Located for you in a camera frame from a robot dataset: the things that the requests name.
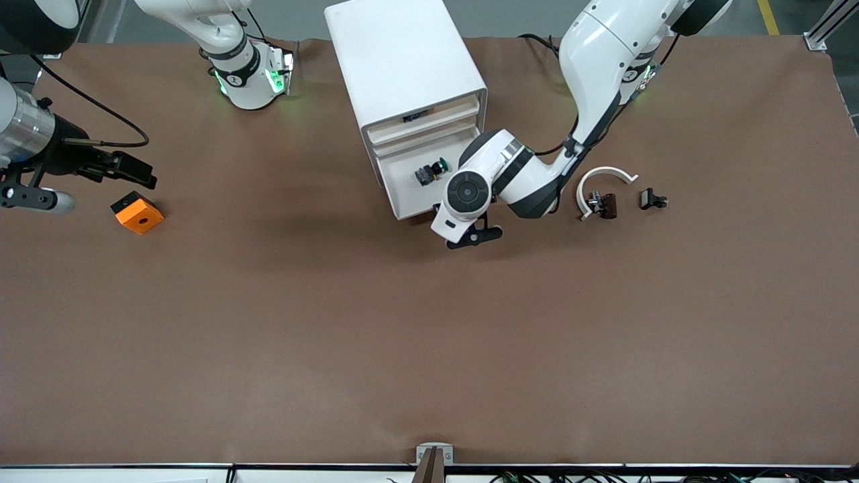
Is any green push button switch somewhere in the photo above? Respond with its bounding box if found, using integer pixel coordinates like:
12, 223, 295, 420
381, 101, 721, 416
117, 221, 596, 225
414, 158, 449, 188

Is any orange and black button box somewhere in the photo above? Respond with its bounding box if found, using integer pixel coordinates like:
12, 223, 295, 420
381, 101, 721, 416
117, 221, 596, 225
111, 191, 165, 235

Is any brown table mat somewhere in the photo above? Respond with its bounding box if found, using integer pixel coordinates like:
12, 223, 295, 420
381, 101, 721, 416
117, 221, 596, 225
0, 35, 859, 467

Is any white curved plastic piece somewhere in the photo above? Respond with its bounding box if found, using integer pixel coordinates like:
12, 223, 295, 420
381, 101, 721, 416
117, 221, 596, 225
577, 166, 639, 221

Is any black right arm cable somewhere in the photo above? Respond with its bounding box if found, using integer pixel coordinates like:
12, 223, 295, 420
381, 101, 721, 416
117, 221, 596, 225
30, 55, 150, 148

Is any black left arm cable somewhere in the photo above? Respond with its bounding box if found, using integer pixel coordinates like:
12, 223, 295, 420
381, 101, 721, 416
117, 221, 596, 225
530, 32, 680, 158

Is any dark brown switch component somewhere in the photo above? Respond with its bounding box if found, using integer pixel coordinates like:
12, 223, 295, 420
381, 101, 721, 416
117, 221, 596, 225
587, 191, 618, 220

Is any black cable at arm base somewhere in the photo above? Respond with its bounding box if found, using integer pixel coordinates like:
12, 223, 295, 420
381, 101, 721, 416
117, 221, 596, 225
517, 32, 568, 60

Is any grey metal edge bracket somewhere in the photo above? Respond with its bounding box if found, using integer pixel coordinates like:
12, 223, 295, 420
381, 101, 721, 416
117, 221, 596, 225
416, 443, 454, 465

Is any black cable bundle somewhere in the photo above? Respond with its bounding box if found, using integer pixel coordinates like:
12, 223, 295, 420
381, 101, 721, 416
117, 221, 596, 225
490, 470, 859, 483

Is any aluminium frame profile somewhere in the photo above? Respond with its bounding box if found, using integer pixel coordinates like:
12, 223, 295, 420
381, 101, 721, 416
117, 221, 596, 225
803, 0, 859, 52

